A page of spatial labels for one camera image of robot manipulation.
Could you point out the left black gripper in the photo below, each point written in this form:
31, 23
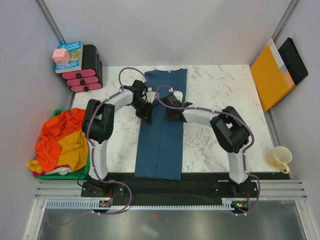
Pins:
147, 115

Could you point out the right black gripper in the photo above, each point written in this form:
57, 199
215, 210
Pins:
168, 118

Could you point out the blue t shirt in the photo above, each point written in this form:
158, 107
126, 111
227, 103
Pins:
160, 144

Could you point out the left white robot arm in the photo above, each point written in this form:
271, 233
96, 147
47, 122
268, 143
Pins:
99, 119

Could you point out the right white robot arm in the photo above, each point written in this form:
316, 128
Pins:
232, 133

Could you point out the pink black drawer unit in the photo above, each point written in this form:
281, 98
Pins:
90, 77

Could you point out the yellow t shirt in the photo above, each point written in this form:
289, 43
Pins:
70, 151

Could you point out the green plastic bin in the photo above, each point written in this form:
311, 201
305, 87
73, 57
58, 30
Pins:
86, 162

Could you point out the blue storey treehouse book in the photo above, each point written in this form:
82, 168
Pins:
75, 50

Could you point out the pink cube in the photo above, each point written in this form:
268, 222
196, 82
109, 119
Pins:
61, 56

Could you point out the white red t shirt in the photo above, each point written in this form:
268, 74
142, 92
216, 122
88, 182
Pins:
62, 171

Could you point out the orange t shirt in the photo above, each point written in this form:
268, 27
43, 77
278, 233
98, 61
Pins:
60, 135

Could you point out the orange folder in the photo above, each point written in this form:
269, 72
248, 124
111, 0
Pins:
271, 76

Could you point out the yellow mug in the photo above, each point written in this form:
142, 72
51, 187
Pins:
279, 158

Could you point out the black folder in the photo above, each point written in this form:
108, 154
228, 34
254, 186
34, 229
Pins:
293, 61

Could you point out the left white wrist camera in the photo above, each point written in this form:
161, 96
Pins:
150, 95

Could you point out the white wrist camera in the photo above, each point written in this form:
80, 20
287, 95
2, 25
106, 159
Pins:
150, 95
177, 94

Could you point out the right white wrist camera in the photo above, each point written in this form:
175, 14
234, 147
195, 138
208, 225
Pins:
177, 94

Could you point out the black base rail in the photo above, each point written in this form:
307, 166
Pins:
191, 189

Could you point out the white slotted cable duct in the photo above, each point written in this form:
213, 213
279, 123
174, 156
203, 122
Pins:
96, 204

